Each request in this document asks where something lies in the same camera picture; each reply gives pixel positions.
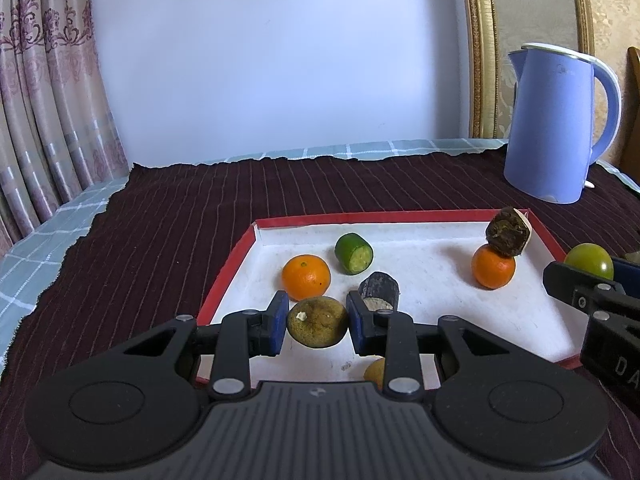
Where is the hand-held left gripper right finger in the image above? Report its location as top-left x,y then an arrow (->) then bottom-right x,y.
346,291 -> 510,399

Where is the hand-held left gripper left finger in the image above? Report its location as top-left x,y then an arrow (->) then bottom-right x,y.
122,290 -> 291,396

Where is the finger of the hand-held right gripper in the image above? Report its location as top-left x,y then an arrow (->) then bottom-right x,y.
611,258 -> 640,299
542,260 -> 640,322

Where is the green round tomato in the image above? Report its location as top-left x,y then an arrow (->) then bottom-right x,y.
564,243 -> 615,281

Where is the brownish green citrus fruit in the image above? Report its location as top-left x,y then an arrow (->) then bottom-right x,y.
286,296 -> 349,350

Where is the dark sugarcane piece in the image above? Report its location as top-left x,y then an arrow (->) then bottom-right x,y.
358,271 -> 401,313

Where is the orange tangerine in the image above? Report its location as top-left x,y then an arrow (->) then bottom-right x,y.
471,243 -> 516,290
281,255 -> 332,302

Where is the green cucumber piece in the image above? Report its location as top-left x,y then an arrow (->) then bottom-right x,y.
334,232 -> 374,276

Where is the dark-skinned white-flesh fruit piece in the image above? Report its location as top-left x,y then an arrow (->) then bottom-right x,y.
485,207 -> 532,257

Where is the red cardboard box tray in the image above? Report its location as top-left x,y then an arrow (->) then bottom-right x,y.
192,208 -> 583,386

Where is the small yellow round fruit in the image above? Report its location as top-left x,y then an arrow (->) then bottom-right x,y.
363,357 -> 388,390

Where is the dark striped cloth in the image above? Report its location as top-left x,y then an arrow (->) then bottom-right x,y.
0,142 -> 640,480

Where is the blue electric kettle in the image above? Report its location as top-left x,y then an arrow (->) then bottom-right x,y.
502,42 -> 623,205

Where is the wooden headboard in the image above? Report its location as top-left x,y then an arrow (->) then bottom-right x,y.
627,46 -> 640,181

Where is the light blue checked sheet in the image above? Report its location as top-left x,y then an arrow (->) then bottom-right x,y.
0,137 -> 640,356

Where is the pink patterned curtain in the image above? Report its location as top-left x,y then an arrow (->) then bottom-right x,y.
0,0 -> 131,256

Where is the gold framed wall panel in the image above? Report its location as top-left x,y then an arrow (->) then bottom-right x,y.
459,0 -> 596,140

